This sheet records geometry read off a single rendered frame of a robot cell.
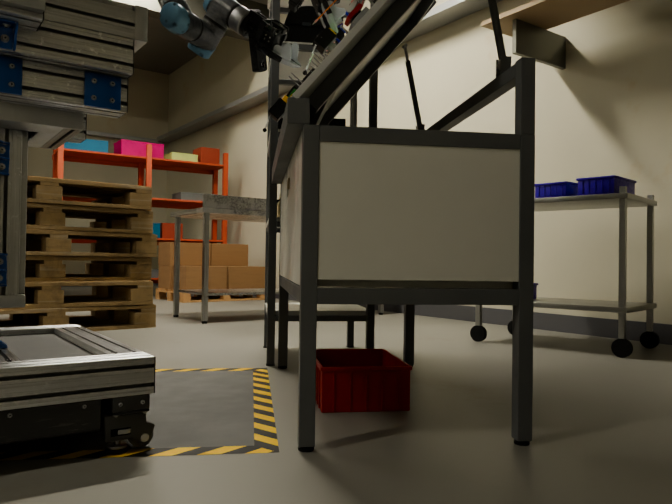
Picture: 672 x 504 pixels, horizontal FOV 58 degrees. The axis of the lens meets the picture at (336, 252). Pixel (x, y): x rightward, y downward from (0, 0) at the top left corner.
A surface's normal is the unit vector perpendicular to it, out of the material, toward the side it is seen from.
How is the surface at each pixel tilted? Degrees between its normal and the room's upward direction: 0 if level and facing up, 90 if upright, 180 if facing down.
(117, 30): 90
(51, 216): 90
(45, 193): 90
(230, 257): 90
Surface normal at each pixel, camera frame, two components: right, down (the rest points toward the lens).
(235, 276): 0.68, 0.00
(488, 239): 0.14, -0.01
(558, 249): -0.82, -0.02
